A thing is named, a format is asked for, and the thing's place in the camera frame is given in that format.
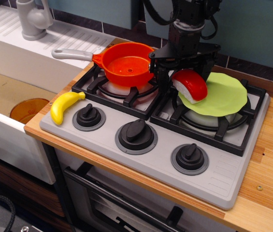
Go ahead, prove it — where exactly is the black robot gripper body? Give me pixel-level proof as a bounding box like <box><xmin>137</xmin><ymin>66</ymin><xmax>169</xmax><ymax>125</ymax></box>
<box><xmin>148</xmin><ymin>24</ymin><xmax>221</xmax><ymax>73</ymax></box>

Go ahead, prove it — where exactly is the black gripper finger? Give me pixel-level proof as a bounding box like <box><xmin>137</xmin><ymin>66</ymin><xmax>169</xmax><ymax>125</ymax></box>
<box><xmin>199</xmin><ymin>59</ymin><xmax>215</xmax><ymax>81</ymax></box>
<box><xmin>157</xmin><ymin>69</ymin><xmax>169</xmax><ymax>93</ymax></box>

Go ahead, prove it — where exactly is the red white sushi toy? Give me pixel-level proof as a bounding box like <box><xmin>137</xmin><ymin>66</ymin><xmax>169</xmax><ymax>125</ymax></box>
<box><xmin>172</xmin><ymin>69</ymin><xmax>208</xmax><ymax>104</ymax></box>

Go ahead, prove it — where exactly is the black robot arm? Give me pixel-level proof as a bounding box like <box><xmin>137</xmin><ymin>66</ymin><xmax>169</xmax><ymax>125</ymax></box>
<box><xmin>143</xmin><ymin>0</ymin><xmax>221</xmax><ymax>93</ymax></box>

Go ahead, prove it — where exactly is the black left burner grate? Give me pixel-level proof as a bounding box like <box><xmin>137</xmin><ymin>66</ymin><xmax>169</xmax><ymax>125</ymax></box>
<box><xmin>72</xmin><ymin>65</ymin><xmax>163</xmax><ymax>120</ymax></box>

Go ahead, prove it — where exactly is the black burner grate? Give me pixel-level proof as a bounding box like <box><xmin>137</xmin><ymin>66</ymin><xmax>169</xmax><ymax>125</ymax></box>
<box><xmin>72</xmin><ymin>65</ymin><xmax>163</xmax><ymax>120</ymax></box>
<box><xmin>150</xmin><ymin>79</ymin><xmax>268</xmax><ymax>156</ymax></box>

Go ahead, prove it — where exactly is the light green plastic plate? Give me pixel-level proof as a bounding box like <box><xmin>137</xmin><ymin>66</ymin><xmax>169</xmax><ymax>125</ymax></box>
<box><xmin>178</xmin><ymin>72</ymin><xmax>247</xmax><ymax>117</ymax></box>

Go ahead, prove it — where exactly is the black middle stove knob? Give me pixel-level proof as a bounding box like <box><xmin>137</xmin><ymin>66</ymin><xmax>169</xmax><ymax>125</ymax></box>
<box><xmin>115</xmin><ymin>119</ymin><xmax>158</xmax><ymax>155</ymax></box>

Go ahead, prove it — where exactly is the black stove knob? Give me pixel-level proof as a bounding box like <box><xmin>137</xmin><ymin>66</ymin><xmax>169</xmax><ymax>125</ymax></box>
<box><xmin>115</xmin><ymin>119</ymin><xmax>158</xmax><ymax>155</ymax></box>
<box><xmin>72</xmin><ymin>103</ymin><xmax>106</xmax><ymax>131</ymax></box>
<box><xmin>171</xmin><ymin>143</ymin><xmax>209</xmax><ymax>176</ymax></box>

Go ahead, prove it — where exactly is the black right burner grate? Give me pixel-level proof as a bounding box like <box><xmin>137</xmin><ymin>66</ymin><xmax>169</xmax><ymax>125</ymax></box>
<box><xmin>150</xmin><ymin>79</ymin><xmax>268</xmax><ymax>156</ymax></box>

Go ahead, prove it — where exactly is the black left stove knob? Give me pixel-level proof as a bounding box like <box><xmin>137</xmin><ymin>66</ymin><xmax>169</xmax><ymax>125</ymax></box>
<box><xmin>72</xmin><ymin>103</ymin><xmax>106</xmax><ymax>131</ymax></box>

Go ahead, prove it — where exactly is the black right stove knob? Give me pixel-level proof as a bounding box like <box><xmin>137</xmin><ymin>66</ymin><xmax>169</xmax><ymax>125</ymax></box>
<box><xmin>171</xmin><ymin>143</ymin><xmax>209</xmax><ymax>176</ymax></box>

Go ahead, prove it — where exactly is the grey toy stove top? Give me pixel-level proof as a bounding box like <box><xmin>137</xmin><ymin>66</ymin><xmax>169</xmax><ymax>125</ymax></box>
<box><xmin>40</xmin><ymin>88</ymin><xmax>262</xmax><ymax>209</ymax></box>

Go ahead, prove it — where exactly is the yellow plastic banana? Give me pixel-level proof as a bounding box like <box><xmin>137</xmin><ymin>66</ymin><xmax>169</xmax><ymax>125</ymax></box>
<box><xmin>50</xmin><ymin>92</ymin><xmax>86</xmax><ymax>125</ymax></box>

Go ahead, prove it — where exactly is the grey toy faucet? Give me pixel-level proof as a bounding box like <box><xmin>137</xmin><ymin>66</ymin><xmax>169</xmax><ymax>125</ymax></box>
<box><xmin>16</xmin><ymin>0</ymin><xmax>54</xmax><ymax>41</ymax></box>

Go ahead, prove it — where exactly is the toy oven door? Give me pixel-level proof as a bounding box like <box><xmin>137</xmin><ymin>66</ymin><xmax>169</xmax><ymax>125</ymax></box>
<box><xmin>64</xmin><ymin>163</ymin><xmax>183</xmax><ymax>232</ymax></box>

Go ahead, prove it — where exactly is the amber plastic bowl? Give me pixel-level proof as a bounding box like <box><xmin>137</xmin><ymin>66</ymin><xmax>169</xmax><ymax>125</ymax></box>
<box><xmin>10</xmin><ymin>98</ymin><xmax>49</xmax><ymax>124</ymax></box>

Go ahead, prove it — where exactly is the white toy sink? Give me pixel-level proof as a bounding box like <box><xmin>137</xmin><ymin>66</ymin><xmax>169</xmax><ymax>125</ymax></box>
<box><xmin>0</xmin><ymin>6</ymin><xmax>114</xmax><ymax>184</ymax></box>

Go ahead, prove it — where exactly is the orange pot grey handle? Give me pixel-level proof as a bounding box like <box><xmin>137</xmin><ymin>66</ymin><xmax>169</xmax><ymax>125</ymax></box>
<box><xmin>51</xmin><ymin>42</ymin><xmax>155</xmax><ymax>87</ymax></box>

